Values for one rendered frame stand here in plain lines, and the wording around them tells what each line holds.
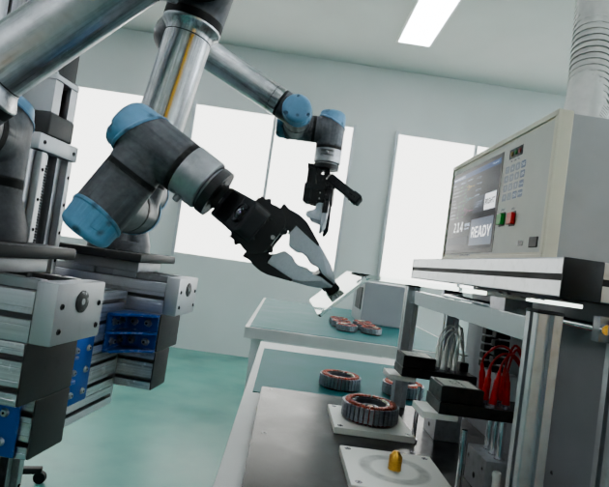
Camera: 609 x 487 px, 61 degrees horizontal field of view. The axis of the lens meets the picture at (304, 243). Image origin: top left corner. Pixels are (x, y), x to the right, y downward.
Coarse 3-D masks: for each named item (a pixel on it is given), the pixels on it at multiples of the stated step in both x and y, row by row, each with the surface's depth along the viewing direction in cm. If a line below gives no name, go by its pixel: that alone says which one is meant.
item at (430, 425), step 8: (424, 424) 104; (432, 424) 99; (440, 424) 98; (448, 424) 98; (456, 424) 98; (432, 432) 98; (440, 432) 98; (448, 432) 98; (456, 432) 98; (440, 440) 97; (448, 440) 98; (456, 440) 98
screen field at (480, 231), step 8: (488, 216) 88; (472, 224) 95; (480, 224) 91; (488, 224) 87; (472, 232) 95; (480, 232) 90; (488, 232) 87; (472, 240) 94; (480, 240) 90; (488, 240) 86
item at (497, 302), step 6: (510, 294) 83; (492, 300) 87; (498, 300) 84; (504, 300) 82; (510, 300) 82; (516, 300) 82; (492, 306) 86; (498, 306) 84; (504, 306) 82; (510, 306) 82; (516, 306) 82; (522, 306) 82; (528, 306) 82
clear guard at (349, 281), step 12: (348, 276) 77; (360, 276) 67; (372, 276) 63; (384, 276) 64; (348, 288) 65; (444, 288) 63; (456, 288) 63; (468, 288) 78; (312, 300) 82; (324, 300) 71; (336, 300) 63; (528, 300) 64; (540, 300) 64; (324, 312) 63
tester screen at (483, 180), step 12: (480, 168) 95; (492, 168) 89; (456, 180) 109; (468, 180) 101; (480, 180) 94; (492, 180) 89; (456, 192) 107; (468, 192) 100; (480, 192) 93; (456, 204) 106; (468, 204) 99; (456, 216) 105; (468, 216) 98; (480, 216) 92; (468, 228) 97; (492, 228) 86; (468, 240) 96
